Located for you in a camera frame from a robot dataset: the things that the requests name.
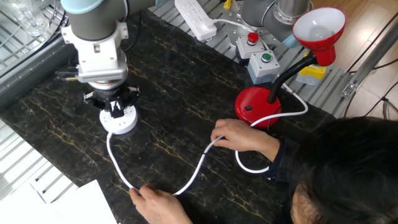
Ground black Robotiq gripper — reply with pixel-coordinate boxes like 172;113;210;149
82;85;141;112

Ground round white power socket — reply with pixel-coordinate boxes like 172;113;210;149
99;104;139;135

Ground thick white socket cable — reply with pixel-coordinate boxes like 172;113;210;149
106;17;309;196

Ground person's right forearm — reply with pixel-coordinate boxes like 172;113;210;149
264;136;299;183

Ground long white power strip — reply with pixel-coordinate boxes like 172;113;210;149
174;0;218;42

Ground red gooseneck desk lamp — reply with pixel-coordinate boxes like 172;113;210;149
234;6;346;129

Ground person's left hand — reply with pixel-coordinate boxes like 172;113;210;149
129;182;194;224

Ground person's right hand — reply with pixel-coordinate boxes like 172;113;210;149
210;118;271;154

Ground large white paper sheet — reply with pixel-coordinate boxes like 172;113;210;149
49;179;118;224

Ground clear glass jug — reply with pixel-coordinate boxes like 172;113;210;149
4;0;52;37

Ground grey box red button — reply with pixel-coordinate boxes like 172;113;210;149
236;32;265;60

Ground grey box green button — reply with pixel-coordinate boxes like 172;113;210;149
247;50;280;85

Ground yellow button box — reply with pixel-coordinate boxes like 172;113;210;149
295;52;326;86

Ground person's head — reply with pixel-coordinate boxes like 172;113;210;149
287;116;398;224

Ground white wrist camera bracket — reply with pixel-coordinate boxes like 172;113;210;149
61;21;129;84

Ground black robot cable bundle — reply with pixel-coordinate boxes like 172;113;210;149
55;11;143;83

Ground grey aluminium frame beam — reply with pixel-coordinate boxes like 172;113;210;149
0;34;77;108

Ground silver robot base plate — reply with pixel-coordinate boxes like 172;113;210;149
223;2;282;47

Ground aluminium profile with bracket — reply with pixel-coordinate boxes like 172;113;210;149
341;21;398;99

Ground black floor cables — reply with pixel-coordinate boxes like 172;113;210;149
343;12;398;125

